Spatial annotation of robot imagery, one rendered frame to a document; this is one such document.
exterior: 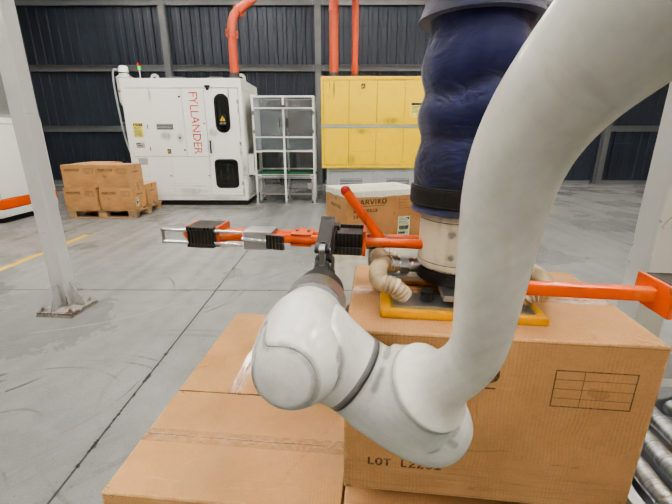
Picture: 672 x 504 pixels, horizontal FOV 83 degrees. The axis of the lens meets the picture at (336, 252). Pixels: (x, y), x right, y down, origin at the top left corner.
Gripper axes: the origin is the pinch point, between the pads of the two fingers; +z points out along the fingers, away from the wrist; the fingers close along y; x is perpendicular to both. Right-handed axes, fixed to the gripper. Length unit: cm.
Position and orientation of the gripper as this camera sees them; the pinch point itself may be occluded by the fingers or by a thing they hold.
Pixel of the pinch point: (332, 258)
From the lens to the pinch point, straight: 77.9
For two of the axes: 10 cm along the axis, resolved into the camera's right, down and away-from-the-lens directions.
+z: 1.1, -2.9, 9.5
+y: 0.0, 9.6, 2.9
